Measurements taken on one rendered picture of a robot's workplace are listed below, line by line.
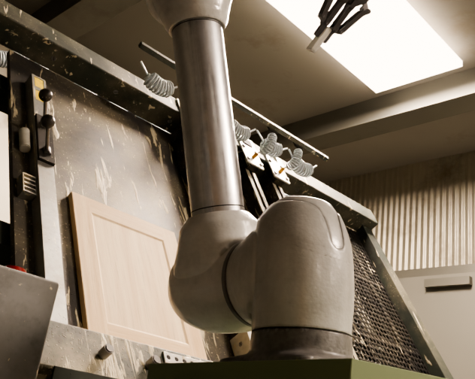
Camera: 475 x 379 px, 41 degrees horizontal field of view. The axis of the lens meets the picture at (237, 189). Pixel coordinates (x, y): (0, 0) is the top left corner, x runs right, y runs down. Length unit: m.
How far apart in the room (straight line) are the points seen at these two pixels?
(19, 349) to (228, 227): 0.40
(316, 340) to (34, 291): 0.48
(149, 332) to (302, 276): 0.78
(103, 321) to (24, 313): 0.47
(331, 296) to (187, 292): 0.29
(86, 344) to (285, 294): 0.63
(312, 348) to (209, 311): 0.24
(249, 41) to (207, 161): 3.06
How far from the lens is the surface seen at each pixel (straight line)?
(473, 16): 3.94
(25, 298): 1.13
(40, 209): 1.67
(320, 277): 0.95
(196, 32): 1.25
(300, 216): 0.98
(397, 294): 3.10
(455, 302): 4.94
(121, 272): 1.73
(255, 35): 4.13
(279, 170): 2.77
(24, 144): 1.86
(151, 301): 1.74
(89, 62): 2.32
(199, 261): 1.11
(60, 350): 1.41
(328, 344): 0.94
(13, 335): 1.12
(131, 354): 1.53
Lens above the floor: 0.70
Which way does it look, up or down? 22 degrees up
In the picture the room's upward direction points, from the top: 8 degrees clockwise
